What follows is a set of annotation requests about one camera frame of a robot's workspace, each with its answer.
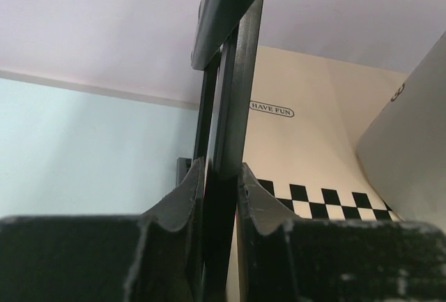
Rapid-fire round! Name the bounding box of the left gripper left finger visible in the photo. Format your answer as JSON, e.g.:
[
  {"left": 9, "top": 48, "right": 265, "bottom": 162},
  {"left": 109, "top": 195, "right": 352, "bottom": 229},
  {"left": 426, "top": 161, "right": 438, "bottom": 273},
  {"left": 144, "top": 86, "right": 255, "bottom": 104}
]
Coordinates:
[{"left": 1, "top": 159, "right": 205, "bottom": 301}]

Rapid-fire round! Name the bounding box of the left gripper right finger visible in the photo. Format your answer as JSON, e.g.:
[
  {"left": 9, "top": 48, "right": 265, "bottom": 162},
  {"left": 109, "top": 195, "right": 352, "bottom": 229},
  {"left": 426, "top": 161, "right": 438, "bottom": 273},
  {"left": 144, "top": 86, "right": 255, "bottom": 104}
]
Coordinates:
[{"left": 237, "top": 164, "right": 445, "bottom": 301}]

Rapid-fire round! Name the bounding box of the beige three-tier shelf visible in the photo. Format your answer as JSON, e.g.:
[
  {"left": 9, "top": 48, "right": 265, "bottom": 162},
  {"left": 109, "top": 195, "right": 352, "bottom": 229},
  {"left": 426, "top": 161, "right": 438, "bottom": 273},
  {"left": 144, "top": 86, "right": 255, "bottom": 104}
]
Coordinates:
[{"left": 176, "top": 0, "right": 446, "bottom": 302}]

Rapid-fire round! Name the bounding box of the grey paper roll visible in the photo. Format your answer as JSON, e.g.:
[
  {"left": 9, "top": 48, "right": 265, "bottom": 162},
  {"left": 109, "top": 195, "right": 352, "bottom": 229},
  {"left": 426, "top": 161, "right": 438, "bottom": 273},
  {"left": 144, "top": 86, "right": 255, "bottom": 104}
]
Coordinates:
[{"left": 357, "top": 36, "right": 445, "bottom": 229}]

